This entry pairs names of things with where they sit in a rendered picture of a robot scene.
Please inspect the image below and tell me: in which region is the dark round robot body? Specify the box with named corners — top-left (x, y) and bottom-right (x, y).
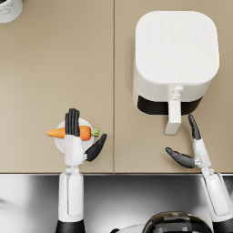
top-left (109, 211), bottom-right (215, 233)

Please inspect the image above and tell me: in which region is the white marbled pot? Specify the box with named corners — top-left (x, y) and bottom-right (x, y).
top-left (0, 0), bottom-right (24, 25)

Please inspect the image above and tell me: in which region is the pale air fryer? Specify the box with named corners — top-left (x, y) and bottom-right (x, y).
top-left (132, 10), bottom-right (220, 136)

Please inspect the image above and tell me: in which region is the small white round plate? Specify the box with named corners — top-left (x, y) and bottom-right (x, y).
top-left (54, 117), bottom-right (96, 155)

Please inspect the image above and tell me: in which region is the orange carrot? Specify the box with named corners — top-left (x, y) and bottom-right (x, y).
top-left (46, 125), bottom-right (101, 142)

